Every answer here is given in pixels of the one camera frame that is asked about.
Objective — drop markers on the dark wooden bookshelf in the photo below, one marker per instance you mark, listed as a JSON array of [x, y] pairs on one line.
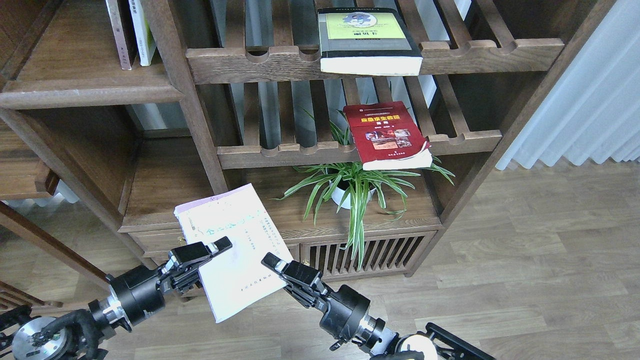
[[229, 100]]

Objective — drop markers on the green and black book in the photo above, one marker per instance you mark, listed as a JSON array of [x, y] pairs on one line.
[[371, 41]]

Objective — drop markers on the red cover book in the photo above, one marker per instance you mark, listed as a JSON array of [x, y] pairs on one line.
[[386, 137]]

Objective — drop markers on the green spider plant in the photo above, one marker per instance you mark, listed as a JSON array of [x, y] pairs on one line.
[[390, 192]]

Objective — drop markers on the white plant pot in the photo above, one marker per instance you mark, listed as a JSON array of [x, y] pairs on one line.
[[343, 200]]

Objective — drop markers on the white curtain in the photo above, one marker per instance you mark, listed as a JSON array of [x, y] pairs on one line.
[[592, 113]]

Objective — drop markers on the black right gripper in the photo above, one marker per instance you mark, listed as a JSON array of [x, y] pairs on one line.
[[343, 310]]

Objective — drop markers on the white green upright book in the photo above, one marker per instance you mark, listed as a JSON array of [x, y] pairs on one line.
[[144, 38]]

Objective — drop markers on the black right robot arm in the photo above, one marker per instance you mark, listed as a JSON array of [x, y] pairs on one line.
[[435, 343]]

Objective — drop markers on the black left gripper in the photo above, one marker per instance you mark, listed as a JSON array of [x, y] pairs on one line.
[[139, 293]]

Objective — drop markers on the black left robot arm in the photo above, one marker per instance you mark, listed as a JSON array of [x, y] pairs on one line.
[[74, 336]]

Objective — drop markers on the white lavender book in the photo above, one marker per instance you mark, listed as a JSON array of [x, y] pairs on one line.
[[236, 278]]

